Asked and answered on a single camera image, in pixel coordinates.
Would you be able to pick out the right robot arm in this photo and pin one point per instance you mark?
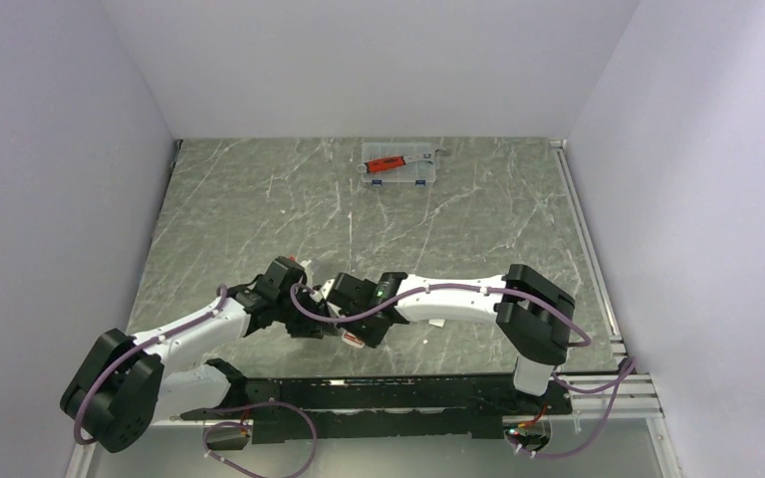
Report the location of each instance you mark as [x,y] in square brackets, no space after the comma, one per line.
[532,313]

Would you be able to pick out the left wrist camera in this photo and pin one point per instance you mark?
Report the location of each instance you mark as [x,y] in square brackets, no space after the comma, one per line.
[310,268]

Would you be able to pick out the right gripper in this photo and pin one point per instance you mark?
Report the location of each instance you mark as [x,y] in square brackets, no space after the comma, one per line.
[373,340]

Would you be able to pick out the clear plastic organizer box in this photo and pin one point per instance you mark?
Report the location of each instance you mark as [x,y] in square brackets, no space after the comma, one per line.
[420,174]

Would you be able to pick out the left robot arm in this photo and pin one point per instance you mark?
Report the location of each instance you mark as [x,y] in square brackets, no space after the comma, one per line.
[128,382]

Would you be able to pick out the white remote control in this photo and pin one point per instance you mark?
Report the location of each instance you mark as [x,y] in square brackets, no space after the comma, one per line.
[352,340]

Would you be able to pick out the black base frame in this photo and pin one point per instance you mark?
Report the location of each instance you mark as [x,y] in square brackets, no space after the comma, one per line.
[480,405]

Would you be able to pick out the aluminium rail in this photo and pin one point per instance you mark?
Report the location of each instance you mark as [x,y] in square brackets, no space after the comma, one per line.
[638,399]

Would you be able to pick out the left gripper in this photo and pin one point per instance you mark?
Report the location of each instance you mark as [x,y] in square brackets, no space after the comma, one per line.
[311,327]

